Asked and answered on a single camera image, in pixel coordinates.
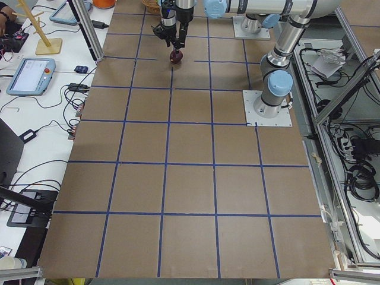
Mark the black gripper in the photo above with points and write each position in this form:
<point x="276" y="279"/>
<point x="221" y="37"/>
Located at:
<point x="183" y="29"/>
<point x="167" y="22"/>

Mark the blue teach pendant near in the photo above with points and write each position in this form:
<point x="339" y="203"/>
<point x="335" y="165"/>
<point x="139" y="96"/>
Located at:
<point x="32" y="77"/>

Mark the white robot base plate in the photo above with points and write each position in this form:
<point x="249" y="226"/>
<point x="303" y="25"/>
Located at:
<point x="259" y="114"/>

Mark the woven wicker basket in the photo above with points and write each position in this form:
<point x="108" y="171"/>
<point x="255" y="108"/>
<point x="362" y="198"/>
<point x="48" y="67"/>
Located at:
<point x="152" y="6"/>

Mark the blue teach pendant far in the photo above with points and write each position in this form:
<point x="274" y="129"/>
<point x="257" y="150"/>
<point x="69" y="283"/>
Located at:
<point x="63" y="15"/>

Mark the black power adapter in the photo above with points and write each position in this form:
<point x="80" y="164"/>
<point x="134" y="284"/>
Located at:
<point x="99" y="25"/>

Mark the person hand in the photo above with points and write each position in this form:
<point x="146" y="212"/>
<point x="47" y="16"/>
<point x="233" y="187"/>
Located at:
<point x="3" y="24"/>

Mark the dark red apple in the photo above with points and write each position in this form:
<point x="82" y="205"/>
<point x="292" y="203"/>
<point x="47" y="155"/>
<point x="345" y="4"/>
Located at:
<point x="176" y="56"/>

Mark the blue teach pendant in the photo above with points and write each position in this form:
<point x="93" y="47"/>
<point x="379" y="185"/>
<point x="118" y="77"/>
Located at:
<point x="63" y="15"/>
<point x="32" y="77"/>

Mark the wooden mug tree stand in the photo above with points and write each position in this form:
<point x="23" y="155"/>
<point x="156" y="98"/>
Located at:
<point x="44" y="46"/>

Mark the small blue device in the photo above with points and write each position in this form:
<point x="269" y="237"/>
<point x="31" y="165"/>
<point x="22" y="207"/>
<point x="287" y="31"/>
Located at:
<point x="81" y="69"/>

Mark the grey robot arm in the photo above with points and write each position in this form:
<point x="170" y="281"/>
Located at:
<point x="176" y="16"/>
<point x="278" y="82"/>

